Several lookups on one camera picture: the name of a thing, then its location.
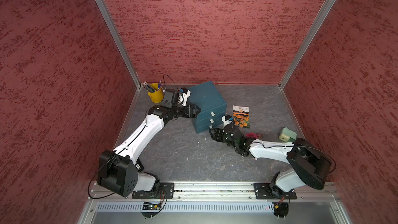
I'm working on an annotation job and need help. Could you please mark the teal drawer cabinet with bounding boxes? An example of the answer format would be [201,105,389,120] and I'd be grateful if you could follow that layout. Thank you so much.
[188,82,227,133]

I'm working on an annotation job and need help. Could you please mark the orange flower seed bag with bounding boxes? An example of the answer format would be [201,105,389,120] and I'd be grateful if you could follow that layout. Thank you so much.
[233,105,250,128]

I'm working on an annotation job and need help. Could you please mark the pink flower seed bag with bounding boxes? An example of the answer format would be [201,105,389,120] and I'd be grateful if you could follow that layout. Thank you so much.
[246,133,262,139]

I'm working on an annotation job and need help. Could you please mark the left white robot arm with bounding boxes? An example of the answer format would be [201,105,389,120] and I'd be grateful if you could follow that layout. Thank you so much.
[94,104,201,197]

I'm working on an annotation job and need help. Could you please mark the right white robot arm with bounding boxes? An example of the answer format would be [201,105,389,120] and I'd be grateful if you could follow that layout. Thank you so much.
[209,124,336,200]

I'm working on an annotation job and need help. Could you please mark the yellow pen cup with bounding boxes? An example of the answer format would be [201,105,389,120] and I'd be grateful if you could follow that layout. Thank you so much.
[148,87,164,103]

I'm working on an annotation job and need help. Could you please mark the pens in cup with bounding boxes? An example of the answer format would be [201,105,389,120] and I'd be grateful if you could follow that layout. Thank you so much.
[141,81,161,93]

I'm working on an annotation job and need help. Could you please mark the green pencil sharpener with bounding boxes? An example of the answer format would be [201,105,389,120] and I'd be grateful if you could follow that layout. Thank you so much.
[279,127,297,143]

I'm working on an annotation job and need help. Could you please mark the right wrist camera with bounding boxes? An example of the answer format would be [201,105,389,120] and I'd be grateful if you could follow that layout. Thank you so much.
[222,115,233,128]

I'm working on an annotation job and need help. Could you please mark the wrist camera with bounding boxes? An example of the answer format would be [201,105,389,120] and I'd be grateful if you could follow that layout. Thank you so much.
[222,115,233,128]
[178,88,191,107]

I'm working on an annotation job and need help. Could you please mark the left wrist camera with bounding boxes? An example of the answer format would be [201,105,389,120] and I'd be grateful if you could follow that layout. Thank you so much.
[178,88,191,107]

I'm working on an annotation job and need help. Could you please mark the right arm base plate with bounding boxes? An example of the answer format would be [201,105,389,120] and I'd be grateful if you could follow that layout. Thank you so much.
[253,183,297,201]

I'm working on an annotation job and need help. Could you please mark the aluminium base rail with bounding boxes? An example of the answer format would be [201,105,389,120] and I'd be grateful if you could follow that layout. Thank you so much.
[79,181,351,224]

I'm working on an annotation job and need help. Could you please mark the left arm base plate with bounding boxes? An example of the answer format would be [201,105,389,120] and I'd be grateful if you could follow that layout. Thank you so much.
[131,182,175,200]

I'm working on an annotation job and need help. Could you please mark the left corner aluminium post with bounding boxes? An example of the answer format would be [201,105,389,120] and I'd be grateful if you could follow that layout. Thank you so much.
[95,0,141,88]

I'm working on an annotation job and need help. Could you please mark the corner aluminium post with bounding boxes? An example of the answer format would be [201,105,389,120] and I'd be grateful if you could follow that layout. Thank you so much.
[95,0,141,88]
[279,0,336,91]

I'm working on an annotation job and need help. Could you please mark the right corner aluminium post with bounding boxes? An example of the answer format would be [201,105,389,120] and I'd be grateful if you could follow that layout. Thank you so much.
[279,0,336,91]

